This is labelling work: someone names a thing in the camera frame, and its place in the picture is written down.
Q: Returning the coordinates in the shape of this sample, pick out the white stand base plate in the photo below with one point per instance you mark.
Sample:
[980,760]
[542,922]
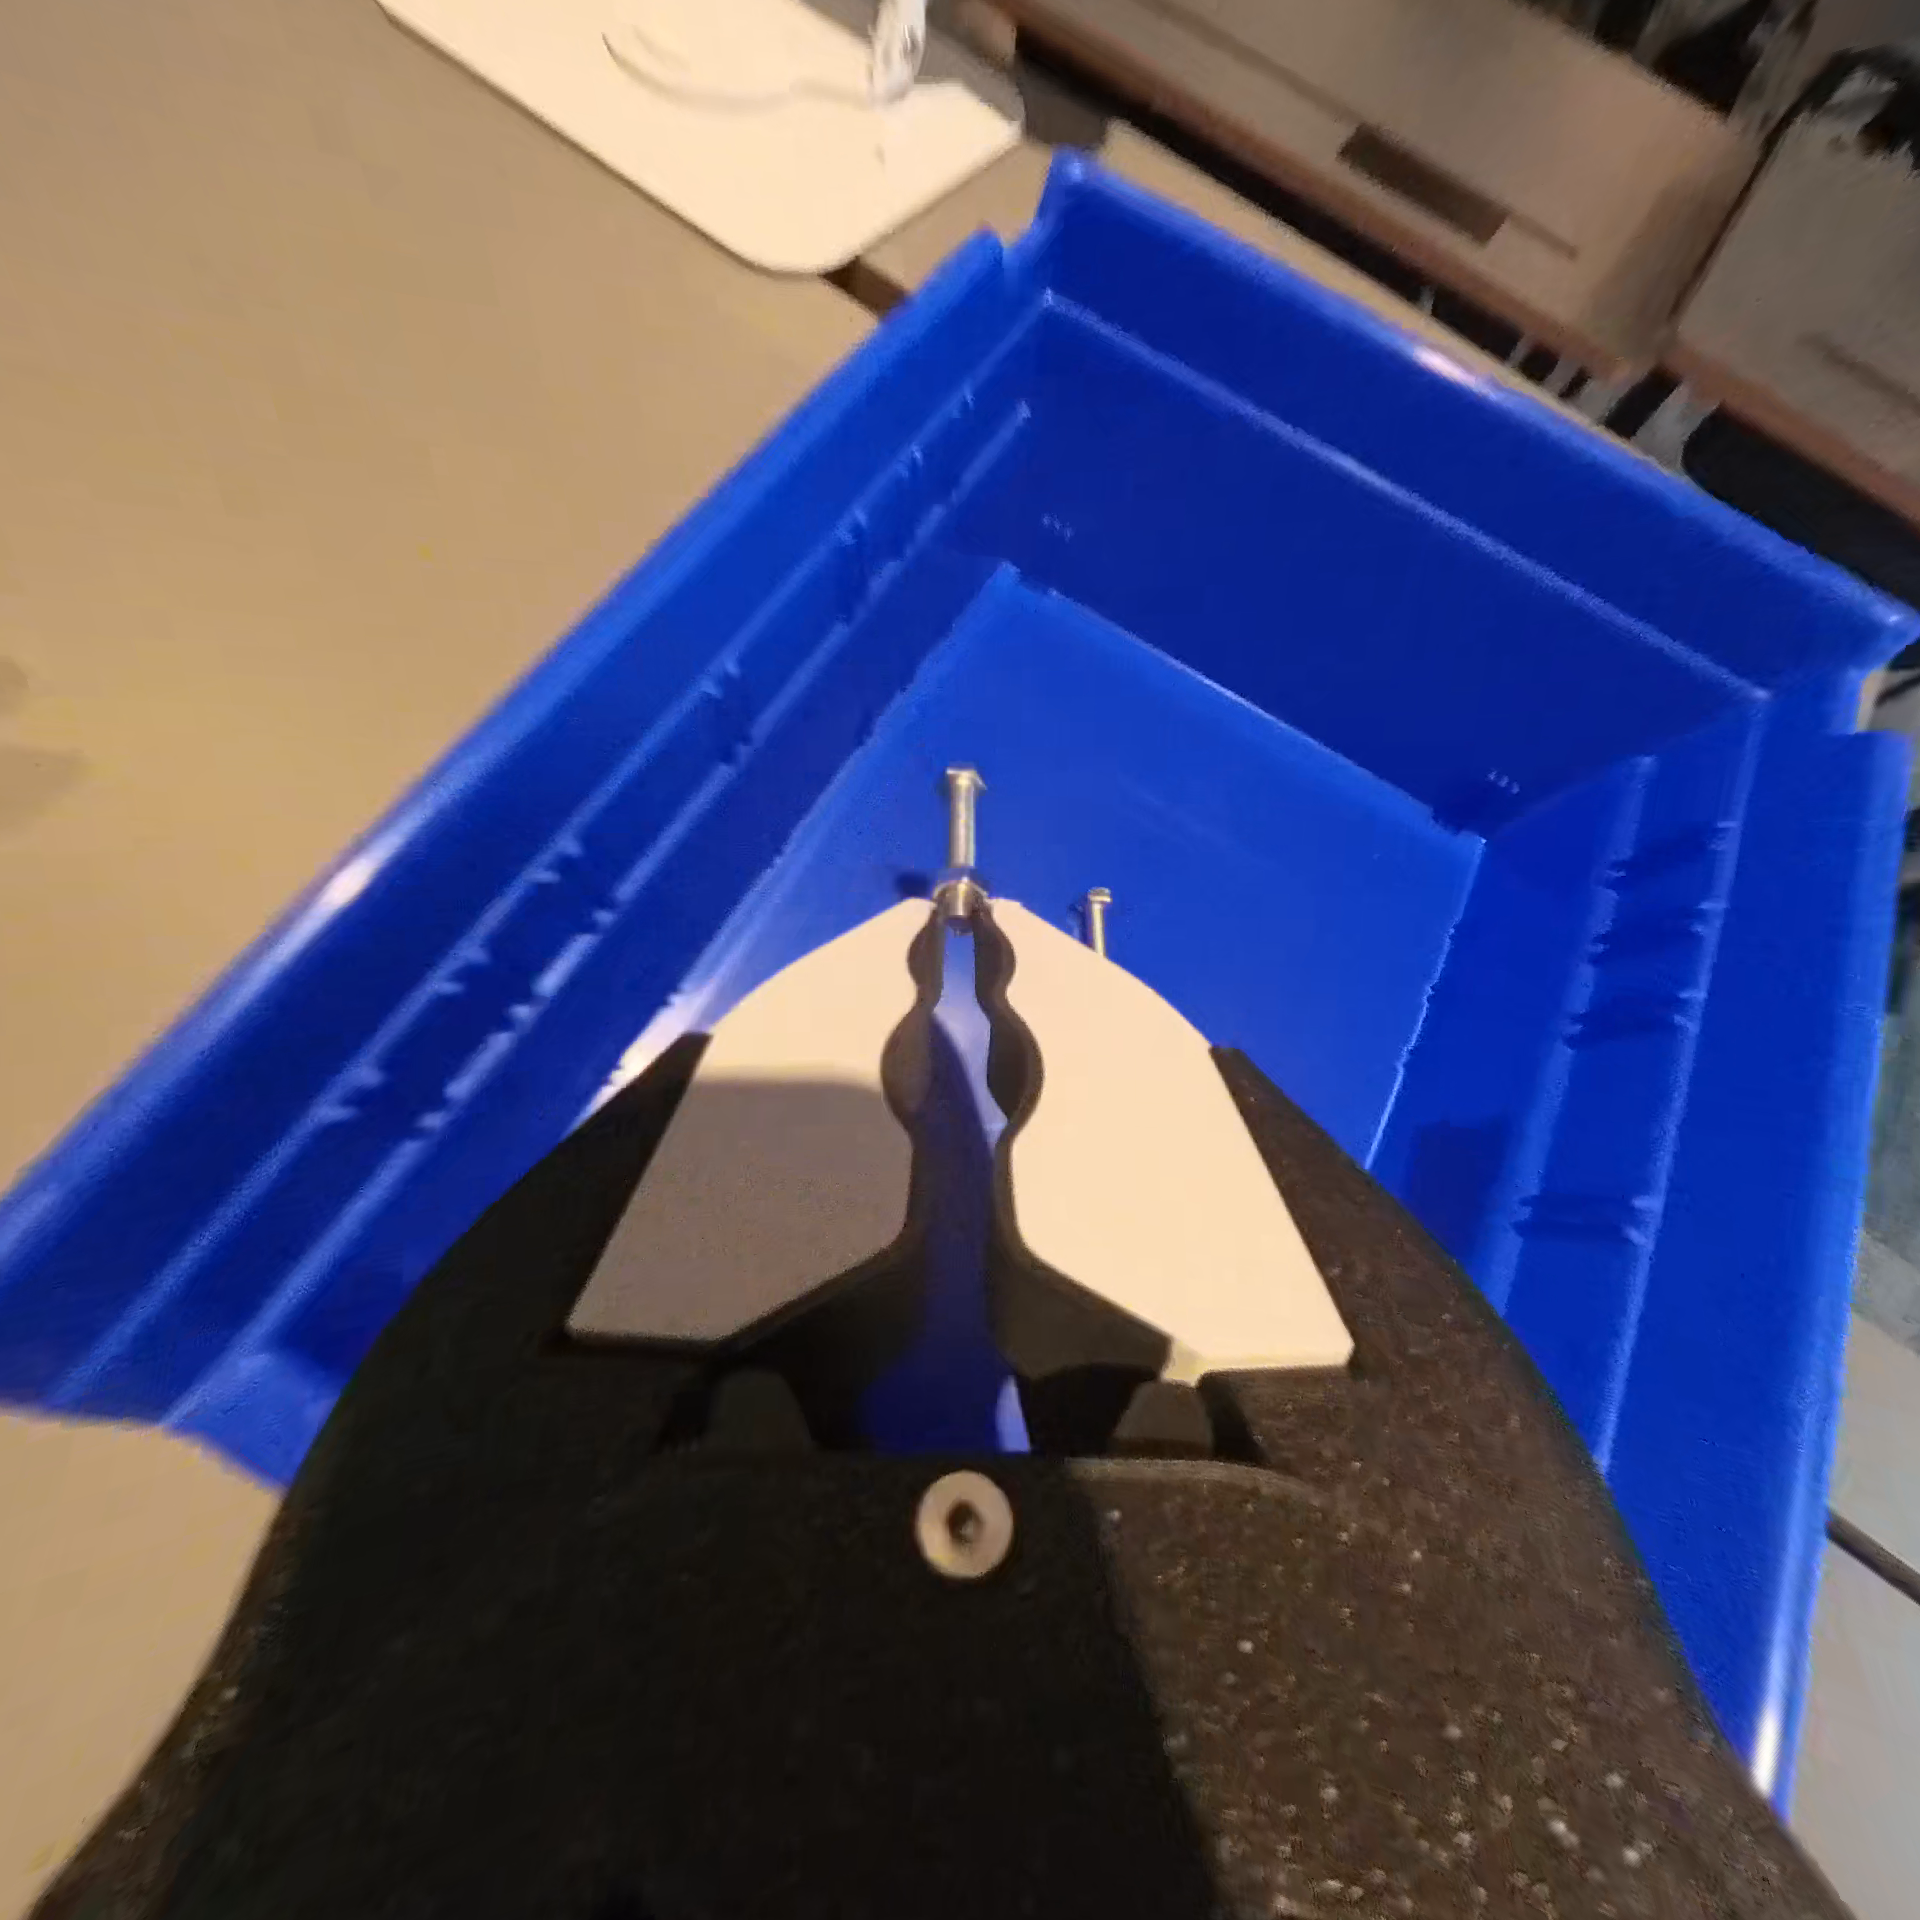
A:
[749,135]

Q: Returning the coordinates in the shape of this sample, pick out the blue plastic bin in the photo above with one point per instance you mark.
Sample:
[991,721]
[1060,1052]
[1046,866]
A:
[1275,721]

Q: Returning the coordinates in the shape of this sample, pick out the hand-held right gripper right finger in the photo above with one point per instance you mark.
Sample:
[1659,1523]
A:
[1169,1188]

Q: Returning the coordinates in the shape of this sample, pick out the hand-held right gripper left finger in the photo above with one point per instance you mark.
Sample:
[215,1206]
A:
[749,1172]

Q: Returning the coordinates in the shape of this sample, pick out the silver metal bolt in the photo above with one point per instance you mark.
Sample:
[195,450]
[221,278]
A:
[963,823]
[1100,919]

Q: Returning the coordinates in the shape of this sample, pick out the clear acrylic stand bracket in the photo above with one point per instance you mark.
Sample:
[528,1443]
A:
[840,44]

